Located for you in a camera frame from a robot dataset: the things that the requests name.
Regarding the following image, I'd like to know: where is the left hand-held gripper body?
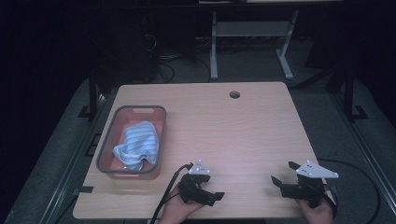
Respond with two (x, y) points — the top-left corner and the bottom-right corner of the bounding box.
(177, 159), (213, 204)

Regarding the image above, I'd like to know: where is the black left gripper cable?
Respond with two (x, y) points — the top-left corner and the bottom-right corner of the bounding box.
(149, 162), (194, 224)

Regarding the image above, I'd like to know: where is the white metal desk frame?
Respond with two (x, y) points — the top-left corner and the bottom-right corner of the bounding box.
(209, 8), (301, 81)

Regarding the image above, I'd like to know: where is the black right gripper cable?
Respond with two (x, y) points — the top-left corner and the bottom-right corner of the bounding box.
(317, 158), (382, 224)

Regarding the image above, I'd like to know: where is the black metal stand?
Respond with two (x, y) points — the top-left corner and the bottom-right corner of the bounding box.
(342, 63), (370, 121)
(77, 66), (100, 119)

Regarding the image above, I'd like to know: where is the bundle of floor cables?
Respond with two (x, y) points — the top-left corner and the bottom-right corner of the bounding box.
(141, 18), (213, 84)

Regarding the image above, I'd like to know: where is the aluminium floor rail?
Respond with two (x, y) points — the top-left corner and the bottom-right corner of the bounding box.
(38, 92), (108, 224)
(331, 92), (396, 217)

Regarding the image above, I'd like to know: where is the pink plastic basket grey rim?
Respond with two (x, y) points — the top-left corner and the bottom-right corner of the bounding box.
(95, 105), (167, 181)

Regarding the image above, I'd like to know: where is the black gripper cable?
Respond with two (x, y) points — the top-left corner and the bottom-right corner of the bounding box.
(317, 158), (382, 224)
(149, 162), (194, 224)

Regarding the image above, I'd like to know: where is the person's right hand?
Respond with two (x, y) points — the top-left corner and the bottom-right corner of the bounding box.
(295, 195), (336, 224)

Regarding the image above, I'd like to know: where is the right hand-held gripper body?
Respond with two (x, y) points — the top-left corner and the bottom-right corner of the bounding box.
(280, 160), (340, 209)

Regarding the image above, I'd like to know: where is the person's left hand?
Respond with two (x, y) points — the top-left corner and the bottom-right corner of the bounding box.
(159, 184), (204, 224)

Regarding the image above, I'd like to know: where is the blue striped towel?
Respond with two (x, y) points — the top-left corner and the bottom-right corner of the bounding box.
(112, 120), (160, 172)

